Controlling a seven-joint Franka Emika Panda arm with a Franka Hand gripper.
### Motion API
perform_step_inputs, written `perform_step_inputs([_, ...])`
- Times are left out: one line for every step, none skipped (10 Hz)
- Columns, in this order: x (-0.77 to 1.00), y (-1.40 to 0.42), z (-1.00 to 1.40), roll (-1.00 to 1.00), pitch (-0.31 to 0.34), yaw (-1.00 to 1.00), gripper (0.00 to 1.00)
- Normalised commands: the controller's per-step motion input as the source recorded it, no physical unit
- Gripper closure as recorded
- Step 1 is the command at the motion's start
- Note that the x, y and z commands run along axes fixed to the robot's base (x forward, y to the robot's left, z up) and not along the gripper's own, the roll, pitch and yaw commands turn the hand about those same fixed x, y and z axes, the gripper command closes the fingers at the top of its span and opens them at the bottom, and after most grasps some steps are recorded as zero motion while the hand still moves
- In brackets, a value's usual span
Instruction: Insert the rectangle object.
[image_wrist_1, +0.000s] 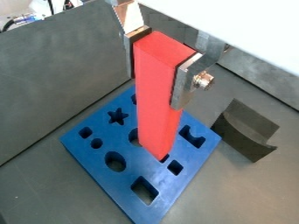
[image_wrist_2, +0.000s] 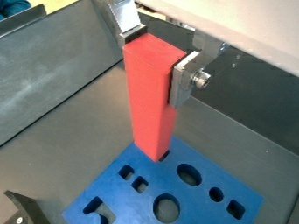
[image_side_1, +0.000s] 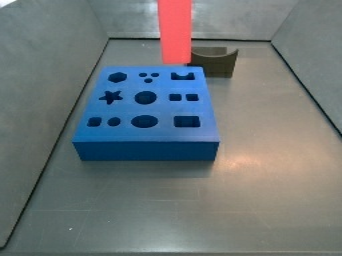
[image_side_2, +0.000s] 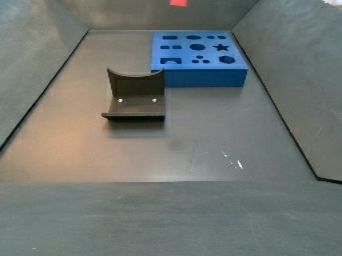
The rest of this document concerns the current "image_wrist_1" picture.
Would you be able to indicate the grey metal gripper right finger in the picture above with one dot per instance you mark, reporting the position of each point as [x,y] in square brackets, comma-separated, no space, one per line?
[191,74]

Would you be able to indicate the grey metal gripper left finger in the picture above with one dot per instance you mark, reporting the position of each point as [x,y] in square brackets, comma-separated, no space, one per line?
[133,29]

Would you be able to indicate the red rectangular block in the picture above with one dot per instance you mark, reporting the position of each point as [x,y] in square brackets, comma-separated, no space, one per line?
[157,55]

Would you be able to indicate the black curved foam piece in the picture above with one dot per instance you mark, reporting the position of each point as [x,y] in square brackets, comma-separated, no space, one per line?
[245,130]

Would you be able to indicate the blue shape sorting board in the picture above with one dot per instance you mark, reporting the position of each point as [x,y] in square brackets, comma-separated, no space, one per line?
[143,184]

